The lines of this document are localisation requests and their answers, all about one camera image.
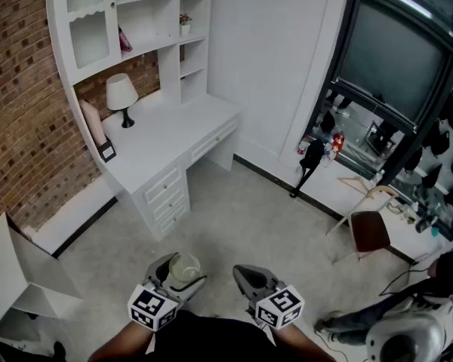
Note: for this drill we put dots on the hanging black garment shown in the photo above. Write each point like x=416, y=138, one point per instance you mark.
x=312, y=157

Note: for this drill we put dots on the clear plastic bottle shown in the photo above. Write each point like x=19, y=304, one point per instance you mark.
x=327, y=157

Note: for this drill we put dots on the glass cabinet door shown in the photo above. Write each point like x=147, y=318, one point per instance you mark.
x=88, y=21

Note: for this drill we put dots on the white desk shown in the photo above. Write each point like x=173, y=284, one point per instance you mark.
x=173, y=123

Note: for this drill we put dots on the white low cabinet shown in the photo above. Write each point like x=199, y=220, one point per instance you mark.
x=19, y=262

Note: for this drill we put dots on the teal bottle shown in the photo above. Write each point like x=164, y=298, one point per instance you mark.
x=435, y=231

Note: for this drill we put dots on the row of black bags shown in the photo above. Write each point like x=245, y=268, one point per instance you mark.
x=443, y=138

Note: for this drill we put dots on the white shelf unit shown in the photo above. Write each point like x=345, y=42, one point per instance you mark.
x=147, y=25

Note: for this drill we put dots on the person's left forearm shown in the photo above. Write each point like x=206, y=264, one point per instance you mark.
x=121, y=343

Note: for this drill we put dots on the large dark window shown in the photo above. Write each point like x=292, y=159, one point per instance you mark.
x=392, y=59

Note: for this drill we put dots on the black shoe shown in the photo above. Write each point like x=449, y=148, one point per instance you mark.
x=59, y=350

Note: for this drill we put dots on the wide white desk drawer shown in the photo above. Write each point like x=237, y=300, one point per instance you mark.
x=215, y=138

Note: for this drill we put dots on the brown seat wooden chair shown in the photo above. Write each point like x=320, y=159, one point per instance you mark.
x=370, y=232

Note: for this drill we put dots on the white window ledge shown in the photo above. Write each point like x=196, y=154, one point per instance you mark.
x=336, y=187

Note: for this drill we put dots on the small potted plant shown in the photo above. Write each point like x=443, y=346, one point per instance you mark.
x=184, y=23

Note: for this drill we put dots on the clear glass cup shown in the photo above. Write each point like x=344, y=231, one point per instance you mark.
x=187, y=268

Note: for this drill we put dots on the pink book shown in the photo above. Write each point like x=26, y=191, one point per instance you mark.
x=125, y=40

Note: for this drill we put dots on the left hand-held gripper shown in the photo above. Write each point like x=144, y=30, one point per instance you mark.
x=151, y=305

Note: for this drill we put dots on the person's black clothing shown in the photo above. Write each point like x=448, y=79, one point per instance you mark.
x=211, y=339

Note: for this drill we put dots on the black file holder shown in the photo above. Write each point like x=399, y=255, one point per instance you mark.
x=107, y=151

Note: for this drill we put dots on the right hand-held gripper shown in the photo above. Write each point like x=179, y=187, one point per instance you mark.
x=277, y=304

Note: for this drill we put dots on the red toy figure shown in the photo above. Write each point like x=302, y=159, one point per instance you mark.
x=338, y=140

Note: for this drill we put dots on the person's right forearm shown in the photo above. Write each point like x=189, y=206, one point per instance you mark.
x=302, y=345

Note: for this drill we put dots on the white shade table lamp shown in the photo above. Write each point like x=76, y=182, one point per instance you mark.
x=121, y=91

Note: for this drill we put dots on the small white desk drawer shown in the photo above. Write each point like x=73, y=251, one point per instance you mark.
x=171, y=220
x=168, y=202
x=163, y=184

